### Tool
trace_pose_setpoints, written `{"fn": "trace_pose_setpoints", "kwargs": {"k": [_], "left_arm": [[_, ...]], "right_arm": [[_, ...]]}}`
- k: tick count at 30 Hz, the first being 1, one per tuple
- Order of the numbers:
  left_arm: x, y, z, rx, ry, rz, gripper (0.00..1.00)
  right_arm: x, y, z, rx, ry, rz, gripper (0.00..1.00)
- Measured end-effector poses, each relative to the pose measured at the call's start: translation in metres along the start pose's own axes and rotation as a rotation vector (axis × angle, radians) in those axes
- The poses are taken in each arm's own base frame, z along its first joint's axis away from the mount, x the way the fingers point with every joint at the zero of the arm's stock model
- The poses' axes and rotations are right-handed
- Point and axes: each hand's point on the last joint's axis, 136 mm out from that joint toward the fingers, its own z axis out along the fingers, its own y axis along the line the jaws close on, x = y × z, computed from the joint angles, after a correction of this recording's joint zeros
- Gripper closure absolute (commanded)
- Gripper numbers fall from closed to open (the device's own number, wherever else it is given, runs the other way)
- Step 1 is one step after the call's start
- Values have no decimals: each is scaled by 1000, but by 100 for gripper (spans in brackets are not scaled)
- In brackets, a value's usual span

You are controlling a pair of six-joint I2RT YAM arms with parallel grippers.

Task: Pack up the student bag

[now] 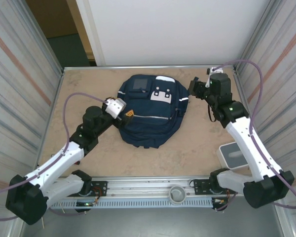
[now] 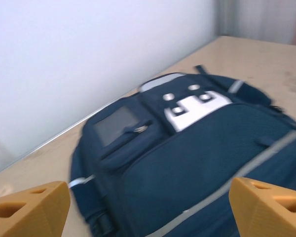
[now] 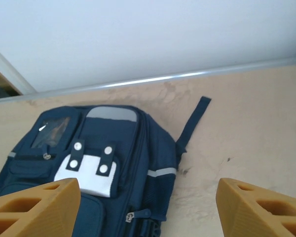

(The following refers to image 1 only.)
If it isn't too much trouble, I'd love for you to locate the white grey scale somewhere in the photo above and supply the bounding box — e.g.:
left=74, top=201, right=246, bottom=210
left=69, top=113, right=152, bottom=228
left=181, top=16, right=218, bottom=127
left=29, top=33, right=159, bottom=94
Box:
left=219, top=142, right=249, bottom=170

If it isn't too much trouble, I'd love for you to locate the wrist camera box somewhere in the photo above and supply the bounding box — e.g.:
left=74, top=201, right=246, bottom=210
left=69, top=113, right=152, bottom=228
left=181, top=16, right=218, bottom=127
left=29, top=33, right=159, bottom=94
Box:
left=103, top=97, right=126, bottom=119
left=206, top=66, right=224, bottom=89

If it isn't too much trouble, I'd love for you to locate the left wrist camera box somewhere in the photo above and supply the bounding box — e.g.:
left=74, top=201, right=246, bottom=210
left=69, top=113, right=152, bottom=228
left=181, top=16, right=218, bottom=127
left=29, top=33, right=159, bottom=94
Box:
left=103, top=97, right=126, bottom=119

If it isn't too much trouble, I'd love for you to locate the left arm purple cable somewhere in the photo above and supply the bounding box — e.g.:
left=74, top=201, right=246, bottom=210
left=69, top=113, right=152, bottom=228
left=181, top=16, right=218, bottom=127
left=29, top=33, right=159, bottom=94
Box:
left=0, top=92, right=109, bottom=220

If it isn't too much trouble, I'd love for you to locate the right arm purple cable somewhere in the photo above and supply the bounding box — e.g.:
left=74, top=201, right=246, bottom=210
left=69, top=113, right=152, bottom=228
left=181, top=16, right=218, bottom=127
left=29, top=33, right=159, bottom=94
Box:
left=216, top=59, right=296, bottom=212

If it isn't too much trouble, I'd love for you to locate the black controller board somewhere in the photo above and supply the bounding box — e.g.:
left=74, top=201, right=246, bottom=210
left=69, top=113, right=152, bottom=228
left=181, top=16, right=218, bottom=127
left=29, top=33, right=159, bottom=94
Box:
left=74, top=200, right=97, bottom=213
left=211, top=197, right=229, bottom=212

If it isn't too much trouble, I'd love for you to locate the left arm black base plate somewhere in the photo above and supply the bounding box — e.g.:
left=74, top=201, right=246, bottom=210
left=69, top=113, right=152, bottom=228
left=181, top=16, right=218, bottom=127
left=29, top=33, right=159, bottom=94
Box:
left=83, top=181, right=108, bottom=198

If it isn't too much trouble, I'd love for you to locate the slotted cable duct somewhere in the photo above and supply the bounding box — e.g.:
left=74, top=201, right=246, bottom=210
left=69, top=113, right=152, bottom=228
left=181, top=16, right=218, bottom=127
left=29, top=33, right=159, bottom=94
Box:
left=50, top=198, right=214, bottom=209

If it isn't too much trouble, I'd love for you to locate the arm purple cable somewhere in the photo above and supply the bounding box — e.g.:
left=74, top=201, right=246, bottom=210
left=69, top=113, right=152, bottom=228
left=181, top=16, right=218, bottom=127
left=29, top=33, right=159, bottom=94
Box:
left=216, top=59, right=296, bottom=212
left=0, top=92, right=109, bottom=220

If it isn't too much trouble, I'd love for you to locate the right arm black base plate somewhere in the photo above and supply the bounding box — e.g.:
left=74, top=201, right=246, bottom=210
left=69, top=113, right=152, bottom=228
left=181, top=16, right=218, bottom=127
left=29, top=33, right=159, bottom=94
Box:
left=192, top=179, right=238, bottom=196

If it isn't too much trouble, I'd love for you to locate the navy blue backpack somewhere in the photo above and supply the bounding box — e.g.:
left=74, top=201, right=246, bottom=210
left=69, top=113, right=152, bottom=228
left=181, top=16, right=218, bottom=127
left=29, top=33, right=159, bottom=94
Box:
left=117, top=74, right=190, bottom=149

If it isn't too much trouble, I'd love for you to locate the aluminium mounting rail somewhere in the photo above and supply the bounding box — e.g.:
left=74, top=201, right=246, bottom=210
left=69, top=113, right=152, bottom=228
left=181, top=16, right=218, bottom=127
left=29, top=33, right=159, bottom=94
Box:
left=46, top=175, right=286, bottom=198

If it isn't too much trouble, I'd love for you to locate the grey plastic ring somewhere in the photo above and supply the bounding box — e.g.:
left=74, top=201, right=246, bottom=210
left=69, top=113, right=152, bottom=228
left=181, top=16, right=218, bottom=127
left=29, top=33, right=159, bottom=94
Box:
left=169, top=185, right=187, bottom=205

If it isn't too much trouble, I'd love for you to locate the aluminium table edge bar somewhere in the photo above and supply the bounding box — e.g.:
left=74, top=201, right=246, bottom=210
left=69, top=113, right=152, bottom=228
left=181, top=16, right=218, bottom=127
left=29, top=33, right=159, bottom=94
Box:
left=62, top=64, right=237, bottom=73

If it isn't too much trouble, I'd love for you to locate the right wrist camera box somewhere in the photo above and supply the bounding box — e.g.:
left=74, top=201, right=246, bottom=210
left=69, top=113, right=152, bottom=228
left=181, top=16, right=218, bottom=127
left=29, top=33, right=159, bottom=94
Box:
left=206, top=66, right=224, bottom=89

